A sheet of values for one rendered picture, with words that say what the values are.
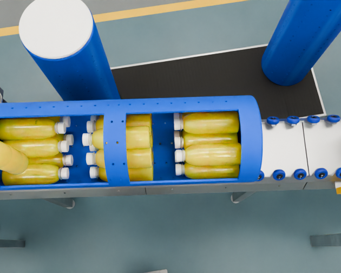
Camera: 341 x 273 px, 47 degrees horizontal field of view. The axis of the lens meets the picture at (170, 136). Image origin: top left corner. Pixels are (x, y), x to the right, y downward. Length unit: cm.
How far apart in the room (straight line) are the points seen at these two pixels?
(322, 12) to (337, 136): 55
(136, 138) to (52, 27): 60
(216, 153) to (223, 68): 127
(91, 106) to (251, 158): 51
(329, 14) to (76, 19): 104
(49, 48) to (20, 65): 125
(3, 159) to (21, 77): 163
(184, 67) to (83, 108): 129
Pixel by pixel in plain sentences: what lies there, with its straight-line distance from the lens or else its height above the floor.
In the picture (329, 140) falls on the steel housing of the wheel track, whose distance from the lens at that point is 157.
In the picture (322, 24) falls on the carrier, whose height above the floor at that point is 82.
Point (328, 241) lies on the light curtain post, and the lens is 222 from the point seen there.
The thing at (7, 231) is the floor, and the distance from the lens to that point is 252.
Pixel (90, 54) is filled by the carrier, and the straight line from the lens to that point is 159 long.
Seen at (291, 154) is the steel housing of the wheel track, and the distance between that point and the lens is 151.
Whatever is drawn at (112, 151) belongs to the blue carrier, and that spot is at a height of 122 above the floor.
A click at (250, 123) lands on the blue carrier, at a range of 118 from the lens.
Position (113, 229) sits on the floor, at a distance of 236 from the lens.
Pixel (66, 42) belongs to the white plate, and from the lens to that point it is 154.
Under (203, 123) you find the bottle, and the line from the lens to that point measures 125.
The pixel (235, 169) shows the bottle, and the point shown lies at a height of 108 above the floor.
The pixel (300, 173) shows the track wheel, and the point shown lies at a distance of 145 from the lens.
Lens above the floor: 233
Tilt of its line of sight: 74 degrees down
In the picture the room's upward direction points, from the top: straight up
